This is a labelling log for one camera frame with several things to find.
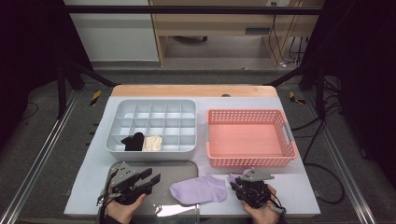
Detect yellow and black tape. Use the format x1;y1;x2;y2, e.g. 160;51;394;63
289;91;306;105
89;90;103;107

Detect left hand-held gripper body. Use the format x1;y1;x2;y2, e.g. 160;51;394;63
109;161;148;206

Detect hand-held gripper cable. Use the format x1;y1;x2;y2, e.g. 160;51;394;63
266;199;288;217
96;169;120;224

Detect white cabinet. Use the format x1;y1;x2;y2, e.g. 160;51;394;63
64;0;161;63

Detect left hand-held gripper cable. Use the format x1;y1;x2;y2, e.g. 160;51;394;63
96;169;120;224

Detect person's right hand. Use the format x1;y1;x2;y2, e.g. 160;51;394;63
241;185;284;224

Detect metal floor rail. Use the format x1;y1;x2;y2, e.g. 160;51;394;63
303;91;379;224
0;90;80;224

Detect light wooden desk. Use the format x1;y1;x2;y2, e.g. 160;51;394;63
148;0;325;67

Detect dark curtain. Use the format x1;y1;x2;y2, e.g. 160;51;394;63
298;0;396;181
0;0;94;150

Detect person's left hand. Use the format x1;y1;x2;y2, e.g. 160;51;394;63
105;192;148;224

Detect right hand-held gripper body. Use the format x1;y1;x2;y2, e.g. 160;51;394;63
236;167;276;210

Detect black metal stand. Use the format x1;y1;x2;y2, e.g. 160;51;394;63
267;62;328;120
55;59;118;119

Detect white divided organizer box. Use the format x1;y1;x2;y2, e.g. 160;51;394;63
105;98;198;162

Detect black horizontal crossbar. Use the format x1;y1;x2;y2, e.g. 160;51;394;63
64;5;323;16

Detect pink perforated plastic basket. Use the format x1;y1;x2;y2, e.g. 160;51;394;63
205;108;300;169

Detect right hand-held gripper cable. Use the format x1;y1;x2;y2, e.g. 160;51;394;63
266;199;288;217

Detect thin black floor cable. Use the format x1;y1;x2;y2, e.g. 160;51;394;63
18;102;40;122

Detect hanging cables under desk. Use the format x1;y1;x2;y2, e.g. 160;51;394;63
269;1;309;68

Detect cream sock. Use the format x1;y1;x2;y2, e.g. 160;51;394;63
143;134;163;153

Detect black sock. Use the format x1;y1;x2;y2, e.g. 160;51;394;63
133;132;146;152
120;135;135;152

